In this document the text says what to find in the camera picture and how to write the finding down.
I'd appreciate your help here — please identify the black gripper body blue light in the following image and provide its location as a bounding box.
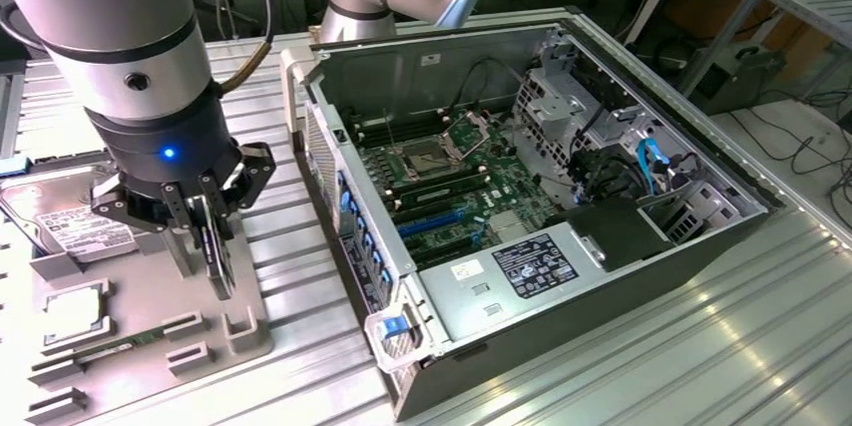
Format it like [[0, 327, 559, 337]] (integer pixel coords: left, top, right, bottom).
[[85, 90, 247, 204]]

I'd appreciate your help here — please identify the silver hard disk white label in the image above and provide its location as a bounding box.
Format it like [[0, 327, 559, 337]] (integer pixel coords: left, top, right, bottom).
[[0, 165, 147, 263]]

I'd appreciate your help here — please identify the grey parts rack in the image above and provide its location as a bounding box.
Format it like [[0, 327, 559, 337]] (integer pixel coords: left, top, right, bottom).
[[0, 155, 279, 426]]

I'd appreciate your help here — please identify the silver CPU chip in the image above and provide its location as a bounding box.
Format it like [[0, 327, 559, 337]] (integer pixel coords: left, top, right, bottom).
[[41, 289, 110, 343]]

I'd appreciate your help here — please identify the green RAM stick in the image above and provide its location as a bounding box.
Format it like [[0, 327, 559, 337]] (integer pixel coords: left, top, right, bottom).
[[78, 325, 177, 363]]

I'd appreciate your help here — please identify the CPU socket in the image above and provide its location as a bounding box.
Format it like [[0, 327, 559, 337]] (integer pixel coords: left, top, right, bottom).
[[398, 142, 462, 182]]

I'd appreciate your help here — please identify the black installed RAM stick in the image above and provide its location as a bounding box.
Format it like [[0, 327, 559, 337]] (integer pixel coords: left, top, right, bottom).
[[391, 174, 493, 209]]

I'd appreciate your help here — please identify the blue expansion slot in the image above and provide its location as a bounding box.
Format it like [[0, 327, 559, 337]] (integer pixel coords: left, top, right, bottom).
[[398, 208, 469, 238]]

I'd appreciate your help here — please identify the black expansion slot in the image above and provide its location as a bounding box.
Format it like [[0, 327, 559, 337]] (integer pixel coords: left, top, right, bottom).
[[406, 234, 482, 267]]

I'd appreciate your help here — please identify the metal socket cover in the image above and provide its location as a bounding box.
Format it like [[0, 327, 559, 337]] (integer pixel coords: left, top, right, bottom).
[[439, 110, 502, 159]]

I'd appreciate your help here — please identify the green motherboard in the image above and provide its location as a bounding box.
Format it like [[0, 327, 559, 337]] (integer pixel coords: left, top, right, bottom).
[[345, 105, 579, 268]]

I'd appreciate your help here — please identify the grey power supply black label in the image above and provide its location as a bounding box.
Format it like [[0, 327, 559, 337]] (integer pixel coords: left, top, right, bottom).
[[418, 224, 609, 343]]

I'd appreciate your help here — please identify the metal drive cage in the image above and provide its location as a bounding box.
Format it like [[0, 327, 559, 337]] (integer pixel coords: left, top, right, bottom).
[[510, 29, 645, 171]]

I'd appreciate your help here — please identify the black open PC case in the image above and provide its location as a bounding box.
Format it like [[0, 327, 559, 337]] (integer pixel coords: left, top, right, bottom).
[[279, 5, 789, 423]]

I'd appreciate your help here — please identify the black plastic fan shroud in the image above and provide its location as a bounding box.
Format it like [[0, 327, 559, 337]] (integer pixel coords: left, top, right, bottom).
[[570, 198, 673, 273]]

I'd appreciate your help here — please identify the metal disk bay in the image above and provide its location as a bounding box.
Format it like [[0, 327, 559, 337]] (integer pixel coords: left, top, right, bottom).
[[635, 180, 742, 243]]

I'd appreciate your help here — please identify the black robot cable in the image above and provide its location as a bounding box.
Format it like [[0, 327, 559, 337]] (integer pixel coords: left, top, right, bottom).
[[185, 0, 277, 94]]

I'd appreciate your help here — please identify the black wire in case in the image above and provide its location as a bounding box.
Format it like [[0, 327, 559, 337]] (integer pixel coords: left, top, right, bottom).
[[443, 58, 529, 116]]

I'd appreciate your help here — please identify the blue data wire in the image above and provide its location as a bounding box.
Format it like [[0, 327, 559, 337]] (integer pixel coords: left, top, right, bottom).
[[635, 138, 675, 198]]

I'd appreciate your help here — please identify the black box with handle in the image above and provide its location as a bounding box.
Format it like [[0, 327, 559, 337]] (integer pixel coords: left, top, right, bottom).
[[695, 45, 789, 116]]

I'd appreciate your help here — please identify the black floor cable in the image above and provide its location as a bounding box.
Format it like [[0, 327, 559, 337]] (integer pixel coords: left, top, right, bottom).
[[729, 89, 852, 198]]

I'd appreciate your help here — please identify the grey metal frame table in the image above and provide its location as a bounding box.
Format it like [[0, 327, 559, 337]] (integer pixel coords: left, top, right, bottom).
[[678, 0, 852, 101]]

